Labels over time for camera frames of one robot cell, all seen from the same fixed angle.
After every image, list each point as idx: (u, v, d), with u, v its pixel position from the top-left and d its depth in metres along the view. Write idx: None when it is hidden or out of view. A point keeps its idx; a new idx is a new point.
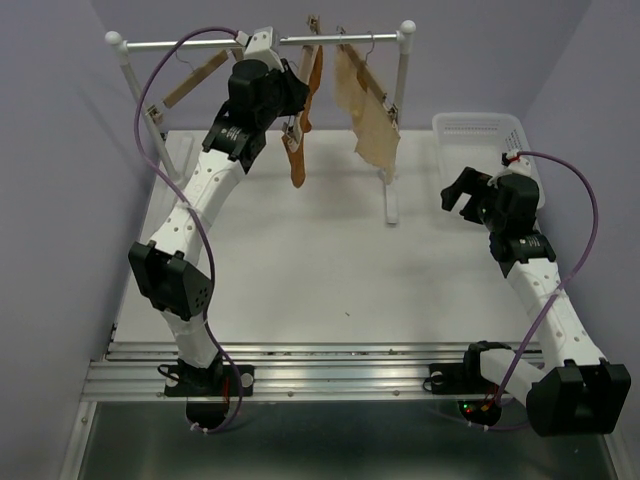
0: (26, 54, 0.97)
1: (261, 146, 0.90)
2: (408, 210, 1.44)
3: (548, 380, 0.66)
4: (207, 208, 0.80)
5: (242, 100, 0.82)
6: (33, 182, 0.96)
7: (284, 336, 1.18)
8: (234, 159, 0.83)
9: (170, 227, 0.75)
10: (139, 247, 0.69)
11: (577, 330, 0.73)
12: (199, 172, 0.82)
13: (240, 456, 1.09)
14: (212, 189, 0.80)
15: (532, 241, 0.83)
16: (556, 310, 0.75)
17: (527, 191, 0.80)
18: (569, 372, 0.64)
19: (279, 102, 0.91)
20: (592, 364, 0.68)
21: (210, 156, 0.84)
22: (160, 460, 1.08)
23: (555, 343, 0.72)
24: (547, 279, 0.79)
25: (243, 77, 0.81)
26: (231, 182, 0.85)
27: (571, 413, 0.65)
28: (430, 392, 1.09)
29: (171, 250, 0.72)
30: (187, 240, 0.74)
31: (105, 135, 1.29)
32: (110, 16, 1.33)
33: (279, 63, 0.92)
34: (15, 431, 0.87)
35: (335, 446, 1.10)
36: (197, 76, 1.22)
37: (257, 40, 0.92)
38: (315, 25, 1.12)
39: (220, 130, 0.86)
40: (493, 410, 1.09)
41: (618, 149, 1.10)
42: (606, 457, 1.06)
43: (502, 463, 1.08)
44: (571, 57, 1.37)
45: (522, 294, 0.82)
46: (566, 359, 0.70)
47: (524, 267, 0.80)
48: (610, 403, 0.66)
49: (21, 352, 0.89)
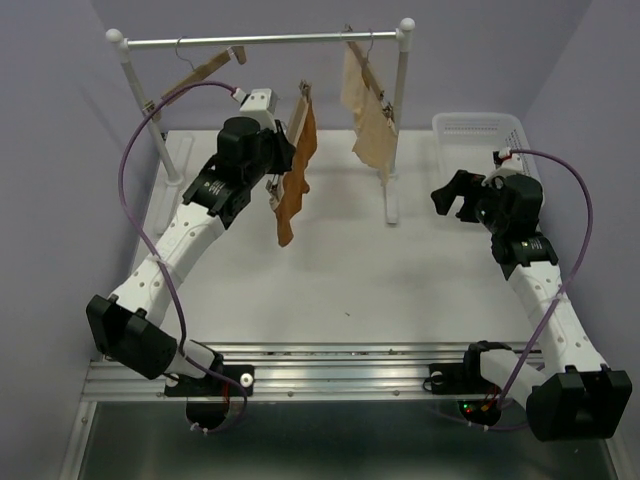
0: (25, 52, 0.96)
1: (245, 204, 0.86)
2: (409, 210, 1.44)
3: (547, 385, 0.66)
4: (180, 263, 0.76)
5: (230, 154, 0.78)
6: (32, 180, 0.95)
7: (288, 336, 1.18)
8: (214, 215, 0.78)
9: (136, 282, 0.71)
10: (101, 301, 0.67)
11: (579, 335, 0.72)
12: (175, 224, 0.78)
13: (240, 457, 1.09)
14: (186, 244, 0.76)
15: (534, 243, 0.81)
16: (557, 316, 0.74)
17: (531, 194, 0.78)
18: (570, 378, 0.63)
19: (268, 160, 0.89)
20: (592, 371, 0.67)
21: (189, 209, 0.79)
22: (160, 460, 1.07)
23: (556, 348, 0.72)
24: (549, 283, 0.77)
25: (234, 132, 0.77)
26: (208, 237, 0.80)
27: (572, 417, 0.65)
28: (430, 392, 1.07)
29: (133, 307, 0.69)
30: (152, 296, 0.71)
31: (105, 134, 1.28)
32: (109, 15, 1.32)
33: (273, 123, 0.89)
34: (15, 432, 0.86)
35: (335, 445, 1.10)
36: (200, 73, 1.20)
37: (254, 99, 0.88)
38: (306, 91, 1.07)
39: (203, 183, 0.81)
40: (493, 410, 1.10)
41: (619, 149, 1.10)
42: (607, 457, 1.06)
43: (502, 463, 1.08)
44: (571, 56, 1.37)
45: (523, 296, 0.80)
46: (567, 365, 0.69)
47: (526, 271, 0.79)
48: (611, 409, 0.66)
49: (21, 352, 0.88)
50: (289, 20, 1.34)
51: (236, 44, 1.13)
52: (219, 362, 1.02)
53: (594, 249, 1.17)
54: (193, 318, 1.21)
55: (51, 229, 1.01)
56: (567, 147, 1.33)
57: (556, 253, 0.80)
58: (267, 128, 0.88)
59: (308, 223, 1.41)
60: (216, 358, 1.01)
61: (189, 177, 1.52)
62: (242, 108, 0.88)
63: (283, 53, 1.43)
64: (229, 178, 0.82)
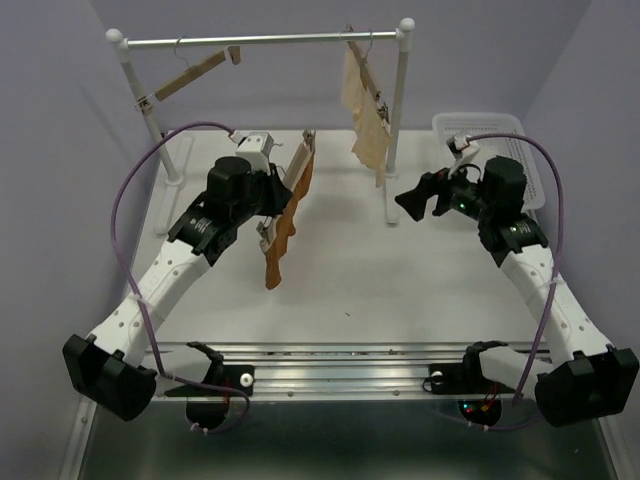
0: (25, 52, 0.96)
1: (230, 241, 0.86)
2: (409, 210, 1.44)
3: (557, 373, 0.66)
4: (162, 301, 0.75)
5: (219, 193, 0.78)
6: (32, 180, 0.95)
7: (285, 337, 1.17)
8: (198, 254, 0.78)
9: (115, 322, 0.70)
10: (78, 341, 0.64)
11: (581, 318, 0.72)
12: (159, 262, 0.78)
13: (240, 457, 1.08)
14: (169, 283, 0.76)
15: (522, 228, 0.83)
16: (557, 301, 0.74)
17: (514, 179, 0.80)
18: (580, 365, 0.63)
19: (257, 200, 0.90)
20: (599, 353, 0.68)
21: (173, 246, 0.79)
22: (159, 460, 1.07)
23: (562, 335, 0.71)
24: (543, 268, 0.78)
25: (224, 171, 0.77)
26: (192, 275, 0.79)
27: (583, 400, 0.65)
28: (430, 392, 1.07)
29: (111, 349, 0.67)
30: (131, 337, 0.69)
31: (104, 134, 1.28)
32: (109, 15, 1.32)
33: (267, 166, 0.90)
34: (15, 432, 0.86)
35: (335, 445, 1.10)
36: (190, 73, 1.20)
37: (250, 141, 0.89)
38: (310, 140, 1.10)
39: (189, 220, 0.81)
40: (492, 410, 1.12)
41: (617, 148, 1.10)
42: (606, 458, 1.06)
43: (502, 463, 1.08)
44: (571, 56, 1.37)
45: (520, 284, 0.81)
46: (575, 351, 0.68)
47: (519, 257, 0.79)
48: (618, 387, 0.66)
49: (20, 352, 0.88)
50: (288, 20, 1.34)
51: (236, 44, 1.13)
52: (219, 362, 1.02)
53: (595, 249, 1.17)
54: (193, 318, 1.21)
55: (51, 228, 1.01)
56: (567, 146, 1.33)
57: (546, 235, 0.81)
58: (260, 171, 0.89)
59: (307, 224, 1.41)
60: (215, 357, 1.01)
61: (188, 177, 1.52)
62: (237, 148, 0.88)
63: (283, 52, 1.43)
64: (216, 216, 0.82)
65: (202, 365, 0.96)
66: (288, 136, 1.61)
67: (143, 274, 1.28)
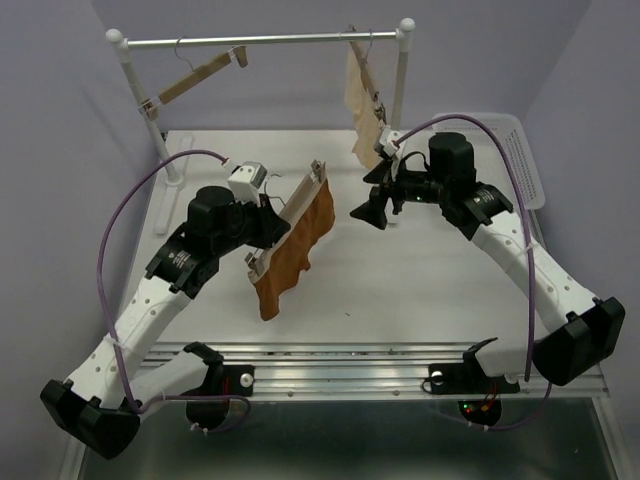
0: (25, 52, 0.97)
1: (211, 273, 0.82)
2: (409, 210, 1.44)
3: (552, 340, 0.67)
4: (140, 343, 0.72)
5: (199, 225, 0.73)
6: (32, 179, 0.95)
7: (285, 336, 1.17)
8: (175, 290, 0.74)
9: (92, 366, 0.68)
10: (56, 386, 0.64)
11: (564, 278, 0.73)
12: (137, 301, 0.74)
13: (243, 457, 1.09)
14: (147, 325, 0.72)
15: (485, 195, 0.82)
16: (537, 265, 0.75)
17: (458, 148, 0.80)
18: (573, 329, 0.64)
19: (244, 232, 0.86)
20: (588, 309, 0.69)
21: (150, 284, 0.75)
22: (162, 461, 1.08)
23: (550, 298, 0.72)
24: (516, 234, 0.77)
25: (206, 203, 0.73)
26: (172, 311, 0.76)
27: (580, 359, 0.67)
28: (430, 393, 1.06)
29: (86, 396, 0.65)
30: (108, 383, 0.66)
31: (104, 134, 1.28)
32: (109, 15, 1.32)
33: (257, 198, 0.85)
34: (14, 432, 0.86)
35: (336, 445, 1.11)
36: (199, 73, 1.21)
37: (241, 171, 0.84)
38: (320, 171, 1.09)
39: (167, 253, 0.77)
40: (493, 410, 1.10)
41: (617, 148, 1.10)
42: (607, 458, 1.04)
43: (501, 463, 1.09)
44: (570, 55, 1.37)
45: (495, 254, 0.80)
46: (568, 313, 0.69)
47: (490, 229, 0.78)
48: (609, 336, 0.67)
49: (20, 352, 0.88)
50: (288, 19, 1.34)
51: (235, 44, 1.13)
52: (219, 362, 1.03)
53: (596, 250, 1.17)
54: (193, 318, 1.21)
55: (51, 228, 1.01)
56: (567, 146, 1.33)
57: (508, 199, 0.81)
58: (249, 202, 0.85)
59: None
60: (216, 356, 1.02)
61: (188, 177, 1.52)
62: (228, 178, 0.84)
63: (283, 52, 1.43)
64: (198, 248, 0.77)
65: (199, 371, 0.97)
66: (288, 137, 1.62)
67: (143, 274, 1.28)
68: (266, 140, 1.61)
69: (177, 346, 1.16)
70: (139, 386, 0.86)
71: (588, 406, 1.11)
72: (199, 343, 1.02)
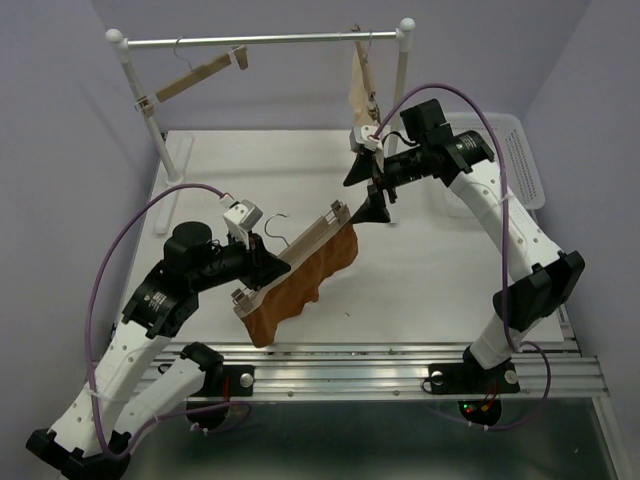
0: (26, 53, 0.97)
1: (190, 311, 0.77)
2: (409, 210, 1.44)
3: (519, 286, 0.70)
4: (119, 391, 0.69)
5: (174, 263, 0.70)
6: (31, 179, 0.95)
7: (285, 336, 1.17)
8: (152, 336, 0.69)
9: (74, 416, 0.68)
10: (39, 437, 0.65)
11: (534, 230, 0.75)
12: (115, 346, 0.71)
13: (244, 457, 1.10)
14: (124, 373, 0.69)
15: (467, 142, 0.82)
16: (511, 216, 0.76)
17: (429, 107, 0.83)
18: (538, 277, 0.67)
19: (232, 273, 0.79)
20: (553, 261, 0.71)
21: (128, 329, 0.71)
22: (165, 461, 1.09)
23: (520, 250, 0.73)
24: (493, 185, 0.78)
25: (181, 240, 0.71)
26: (152, 354, 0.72)
27: (542, 304, 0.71)
28: (430, 393, 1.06)
29: (69, 447, 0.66)
30: (88, 434, 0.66)
31: (104, 134, 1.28)
32: (110, 16, 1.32)
33: (245, 240, 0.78)
34: (14, 433, 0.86)
35: (336, 445, 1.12)
36: (200, 73, 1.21)
37: (235, 208, 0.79)
38: (340, 211, 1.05)
39: (144, 293, 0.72)
40: (493, 410, 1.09)
41: (617, 148, 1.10)
42: (606, 457, 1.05)
43: (501, 463, 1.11)
44: (570, 55, 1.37)
45: (472, 204, 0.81)
46: (534, 264, 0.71)
47: (469, 178, 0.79)
48: (569, 285, 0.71)
49: (21, 352, 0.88)
50: (288, 19, 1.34)
51: (235, 44, 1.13)
52: (219, 363, 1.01)
53: (596, 249, 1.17)
54: (191, 318, 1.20)
55: (51, 228, 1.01)
56: (567, 146, 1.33)
57: (490, 147, 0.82)
58: (241, 241, 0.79)
59: (307, 224, 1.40)
60: (215, 358, 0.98)
61: (189, 177, 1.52)
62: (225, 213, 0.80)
63: (283, 52, 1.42)
64: (176, 287, 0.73)
65: (197, 380, 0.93)
66: (288, 137, 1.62)
67: (143, 274, 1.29)
68: (266, 140, 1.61)
69: (176, 346, 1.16)
70: (129, 414, 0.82)
71: (588, 407, 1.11)
72: (197, 345, 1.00)
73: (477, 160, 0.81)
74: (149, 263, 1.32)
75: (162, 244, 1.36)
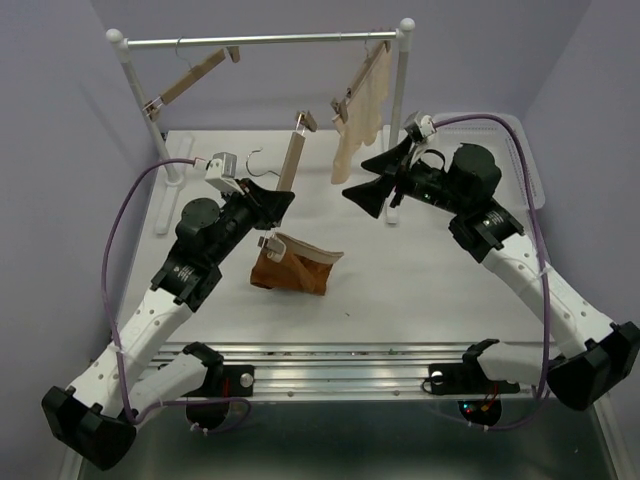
0: (27, 54, 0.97)
1: (217, 283, 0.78)
2: (409, 210, 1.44)
3: (571, 364, 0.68)
4: (142, 353, 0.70)
5: (187, 246, 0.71)
6: (30, 180, 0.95)
7: (284, 337, 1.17)
8: (179, 303, 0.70)
9: (95, 374, 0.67)
10: (57, 392, 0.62)
11: (579, 302, 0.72)
12: (141, 311, 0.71)
13: (243, 458, 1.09)
14: (149, 335, 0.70)
15: (495, 218, 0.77)
16: (550, 290, 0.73)
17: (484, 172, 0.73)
18: (594, 354, 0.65)
19: (241, 229, 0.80)
20: (606, 334, 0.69)
21: (157, 293, 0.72)
22: (165, 461, 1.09)
23: (567, 325, 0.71)
24: (528, 258, 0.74)
25: (195, 223, 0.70)
26: (176, 323, 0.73)
27: (601, 382, 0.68)
28: (430, 393, 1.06)
29: (89, 403, 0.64)
30: (110, 390, 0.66)
31: (105, 134, 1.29)
32: (110, 16, 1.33)
33: (237, 186, 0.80)
34: (11, 433, 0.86)
35: (335, 445, 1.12)
36: (194, 73, 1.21)
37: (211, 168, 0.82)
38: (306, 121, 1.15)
39: (173, 266, 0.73)
40: (493, 410, 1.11)
41: (616, 148, 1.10)
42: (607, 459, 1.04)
43: (500, 462, 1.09)
44: (571, 55, 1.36)
45: (503, 275, 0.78)
46: (587, 342, 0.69)
47: (502, 253, 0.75)
48: (628, 358, 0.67)
49: (19, 352, 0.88)
50: (288, 20, 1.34)
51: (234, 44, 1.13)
52: (219, 362, 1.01)
53: (596, 250, 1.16)
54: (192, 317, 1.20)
55: (50, 229, 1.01)
56: (566, 147, 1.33)
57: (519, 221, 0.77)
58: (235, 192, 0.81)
59: (306, 224, 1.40)
60: (218, 357, 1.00)
61: (189, 176, 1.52)
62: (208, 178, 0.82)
63: (282, 53, 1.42)
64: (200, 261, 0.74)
65: (198, 376, 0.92)
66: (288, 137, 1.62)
67: (142, 273, 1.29)
68: (266, 140, 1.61)
69: (176, 346, 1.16)
70: (136, 393, 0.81)
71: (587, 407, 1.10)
72: (197, 345, 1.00)
73: (507, 235, 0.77)
74: (148, 263, 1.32)
75: (162, 243, 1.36)
